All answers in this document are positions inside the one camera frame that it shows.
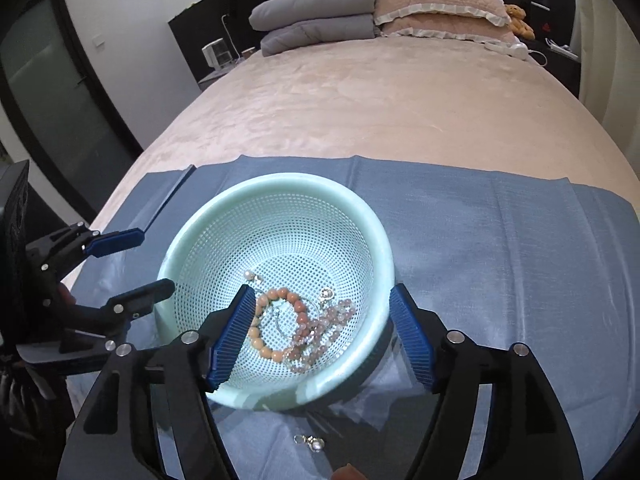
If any white corded device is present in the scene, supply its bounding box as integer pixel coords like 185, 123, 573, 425
483, 40, 549, 69

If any blue cloth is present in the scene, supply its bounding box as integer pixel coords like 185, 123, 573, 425
65, 152, 640, 480

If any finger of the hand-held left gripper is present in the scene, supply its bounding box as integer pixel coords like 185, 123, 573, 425
59, 279, 177, 357
25, 222, 146, 282

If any silver pearl earring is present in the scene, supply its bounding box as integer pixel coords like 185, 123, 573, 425
294, 433, 326, 454

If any pink bead bracelet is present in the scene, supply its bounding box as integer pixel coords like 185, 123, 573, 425
287, 297, 357, 374

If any orange bead bracelet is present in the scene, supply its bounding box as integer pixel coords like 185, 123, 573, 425
247, 286, 312, 361

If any white power strip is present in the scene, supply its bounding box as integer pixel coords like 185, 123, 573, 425
545, 37, 579, 59

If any brown teddy bear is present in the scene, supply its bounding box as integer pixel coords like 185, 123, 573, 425
502, 4, 536, 40

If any black side cabinet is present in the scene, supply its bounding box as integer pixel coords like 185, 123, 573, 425
520, 0, 585, 102

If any grey folded quilt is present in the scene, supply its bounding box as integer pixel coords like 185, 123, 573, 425
248, 0, 379, 57

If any mint green plastic basket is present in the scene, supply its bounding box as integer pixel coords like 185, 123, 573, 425
156, 172, 396, 411

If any silver hoop earring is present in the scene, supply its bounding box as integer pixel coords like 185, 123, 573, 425
272, 306, 302, 341

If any black nightstand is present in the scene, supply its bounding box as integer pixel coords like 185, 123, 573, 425
196, 55, 262, 92

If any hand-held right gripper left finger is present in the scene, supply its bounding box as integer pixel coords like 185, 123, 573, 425
56, 284, 258, 480

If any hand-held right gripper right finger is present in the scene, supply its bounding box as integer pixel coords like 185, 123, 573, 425
389, 284, 586, 480

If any white small appliance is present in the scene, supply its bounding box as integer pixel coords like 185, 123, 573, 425
201, 40, 234, 69

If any pink bed blanket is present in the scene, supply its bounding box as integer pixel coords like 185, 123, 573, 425
90, 34, 640, 241

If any black headboard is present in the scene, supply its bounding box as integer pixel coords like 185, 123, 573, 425
167, 0, 583, 78

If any dark glass door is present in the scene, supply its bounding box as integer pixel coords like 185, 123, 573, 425
0, 0, 147, 213

